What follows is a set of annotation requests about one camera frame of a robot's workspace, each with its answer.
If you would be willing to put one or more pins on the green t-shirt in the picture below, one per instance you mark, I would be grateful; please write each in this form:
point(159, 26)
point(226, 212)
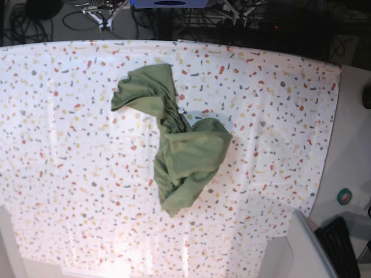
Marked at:
point(189, 156)

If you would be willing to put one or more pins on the terrazzo patterned tablecloth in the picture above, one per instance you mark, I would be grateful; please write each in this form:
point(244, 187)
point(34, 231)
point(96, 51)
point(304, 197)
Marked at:
point(77, 177)

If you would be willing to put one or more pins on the grey plastic bin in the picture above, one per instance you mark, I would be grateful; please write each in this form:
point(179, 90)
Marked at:
point(298, 254)

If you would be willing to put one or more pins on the green tape roll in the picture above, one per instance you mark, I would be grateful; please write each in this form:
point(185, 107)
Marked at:
point(344, 196)

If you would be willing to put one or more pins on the black keyboard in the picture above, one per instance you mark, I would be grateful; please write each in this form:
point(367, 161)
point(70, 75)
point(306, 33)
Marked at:
point(335, 240)

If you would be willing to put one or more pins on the blue box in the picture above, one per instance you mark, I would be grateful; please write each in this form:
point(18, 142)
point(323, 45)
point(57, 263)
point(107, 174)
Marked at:
point(198, 4)

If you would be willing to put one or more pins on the white tripod stand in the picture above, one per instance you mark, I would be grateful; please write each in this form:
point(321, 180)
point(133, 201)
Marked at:
point(103, 11)

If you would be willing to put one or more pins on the black object at right edge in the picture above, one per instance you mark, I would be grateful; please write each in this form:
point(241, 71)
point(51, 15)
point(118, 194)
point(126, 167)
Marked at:
point(366, 97)

